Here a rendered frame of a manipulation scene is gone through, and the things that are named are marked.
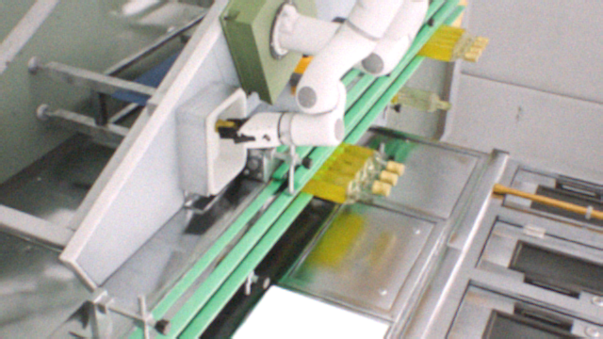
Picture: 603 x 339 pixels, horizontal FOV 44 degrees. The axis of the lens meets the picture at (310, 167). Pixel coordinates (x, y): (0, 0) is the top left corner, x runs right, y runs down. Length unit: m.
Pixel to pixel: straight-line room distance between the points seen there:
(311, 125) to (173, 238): 0.43
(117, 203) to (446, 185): 1.15
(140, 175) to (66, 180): 0.76
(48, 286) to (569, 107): 6.84
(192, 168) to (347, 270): 0.50
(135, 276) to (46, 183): 0.80
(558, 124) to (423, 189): 6.05
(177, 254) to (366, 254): 0.55
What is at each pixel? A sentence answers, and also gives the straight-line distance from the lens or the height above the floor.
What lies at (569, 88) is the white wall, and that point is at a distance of 8.19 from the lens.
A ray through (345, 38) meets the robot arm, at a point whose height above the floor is 1.11.
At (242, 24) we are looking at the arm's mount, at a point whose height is 0.81.
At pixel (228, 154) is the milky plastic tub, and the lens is 1.95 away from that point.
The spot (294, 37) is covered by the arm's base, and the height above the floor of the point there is 0.89.
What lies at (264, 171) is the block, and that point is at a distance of 1.96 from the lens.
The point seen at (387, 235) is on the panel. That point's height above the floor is 1.18.
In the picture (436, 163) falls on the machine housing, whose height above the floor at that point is 1.18.
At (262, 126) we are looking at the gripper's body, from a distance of 1.71.
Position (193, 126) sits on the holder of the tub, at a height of 0.80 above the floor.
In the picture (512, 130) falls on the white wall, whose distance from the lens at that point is 8.51.
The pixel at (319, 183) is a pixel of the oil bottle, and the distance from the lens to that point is 2.06.
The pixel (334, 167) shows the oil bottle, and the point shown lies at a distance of 2.11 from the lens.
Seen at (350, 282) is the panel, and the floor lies 1.16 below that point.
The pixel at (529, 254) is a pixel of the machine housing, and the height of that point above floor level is 1.56.
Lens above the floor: 1.64
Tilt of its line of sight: 19 degrees down
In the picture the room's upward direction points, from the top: 106 degrees clockwise
